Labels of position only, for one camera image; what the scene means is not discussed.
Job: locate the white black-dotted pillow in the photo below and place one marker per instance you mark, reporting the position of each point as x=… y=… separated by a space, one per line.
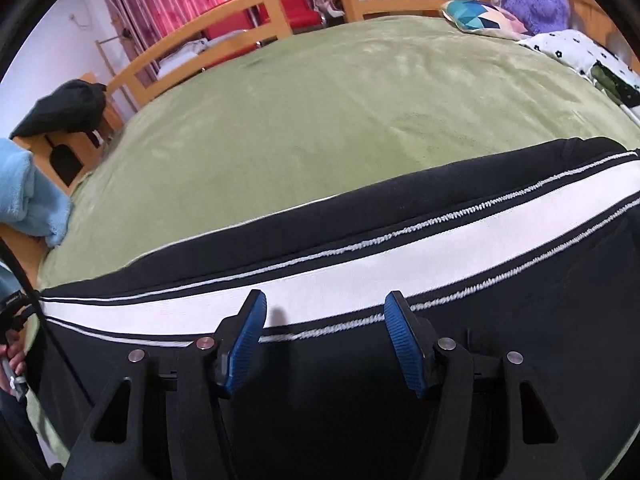
x=603 y=69

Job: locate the colourful geometric cushion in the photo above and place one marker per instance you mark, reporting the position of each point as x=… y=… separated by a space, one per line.
x=482 y=18

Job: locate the red chair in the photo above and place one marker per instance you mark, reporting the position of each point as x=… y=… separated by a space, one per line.
x=232 y=26
x=301 y=16

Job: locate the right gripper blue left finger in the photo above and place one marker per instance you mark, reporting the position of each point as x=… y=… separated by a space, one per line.
x=160 y=417

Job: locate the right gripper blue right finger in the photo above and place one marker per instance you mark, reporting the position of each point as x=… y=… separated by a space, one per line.
x=484 y=417

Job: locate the black pants with white stripe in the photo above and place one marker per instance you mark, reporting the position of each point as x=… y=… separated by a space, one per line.
x=534 y=251

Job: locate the green plush bed blanket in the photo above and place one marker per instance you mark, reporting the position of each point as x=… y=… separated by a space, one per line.
x=497 y=190

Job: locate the person's left hand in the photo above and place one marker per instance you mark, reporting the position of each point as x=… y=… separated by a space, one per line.
x=12 y=356

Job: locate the black garment on footboard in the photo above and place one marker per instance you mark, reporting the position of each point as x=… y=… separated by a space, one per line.
x=76 y=106

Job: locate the wooden bed frame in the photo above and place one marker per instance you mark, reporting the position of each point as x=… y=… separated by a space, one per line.
x=220 y=123

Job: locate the light blue fleece garment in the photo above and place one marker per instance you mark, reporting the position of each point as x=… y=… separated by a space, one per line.
x=30 y=202

